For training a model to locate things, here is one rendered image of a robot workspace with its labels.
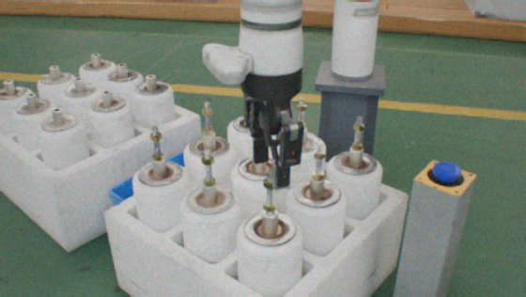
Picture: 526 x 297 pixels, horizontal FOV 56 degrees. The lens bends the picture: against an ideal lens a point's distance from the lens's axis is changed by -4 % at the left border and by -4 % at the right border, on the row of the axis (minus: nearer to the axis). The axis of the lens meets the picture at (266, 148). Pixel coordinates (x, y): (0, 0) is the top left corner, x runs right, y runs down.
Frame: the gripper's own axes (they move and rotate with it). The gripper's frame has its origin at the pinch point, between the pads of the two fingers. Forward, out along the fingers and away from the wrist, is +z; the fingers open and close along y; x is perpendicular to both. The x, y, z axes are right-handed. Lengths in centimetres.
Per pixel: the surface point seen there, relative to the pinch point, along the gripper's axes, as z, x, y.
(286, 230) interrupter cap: 10.5, -2.0, -1.3
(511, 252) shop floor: 36, -56, 1
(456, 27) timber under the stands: 31, -149, 127
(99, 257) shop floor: 36, 24, 34
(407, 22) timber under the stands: 30, -130, 139
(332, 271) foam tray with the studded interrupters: 18.0, -8.3, -4.2
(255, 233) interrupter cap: 10.5, 2.2, -0.1
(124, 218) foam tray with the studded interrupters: 17.9, 18.2, 20.7
